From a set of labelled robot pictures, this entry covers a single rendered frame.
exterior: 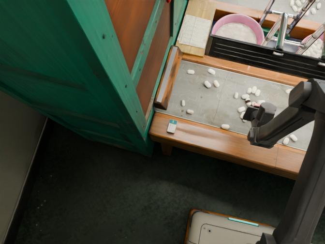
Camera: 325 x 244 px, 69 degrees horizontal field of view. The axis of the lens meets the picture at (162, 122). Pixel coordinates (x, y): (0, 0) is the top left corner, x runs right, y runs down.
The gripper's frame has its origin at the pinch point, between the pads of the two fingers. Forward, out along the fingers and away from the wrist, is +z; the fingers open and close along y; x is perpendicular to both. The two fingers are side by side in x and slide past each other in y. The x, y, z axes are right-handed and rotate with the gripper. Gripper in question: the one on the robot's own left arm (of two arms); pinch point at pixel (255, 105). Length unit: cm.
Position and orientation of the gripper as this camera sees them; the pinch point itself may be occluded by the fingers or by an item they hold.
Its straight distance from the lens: 113.5
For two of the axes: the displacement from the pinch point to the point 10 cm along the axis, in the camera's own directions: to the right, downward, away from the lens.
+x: -1.5, 7.9, 5.9
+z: 2.1, -5.6, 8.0
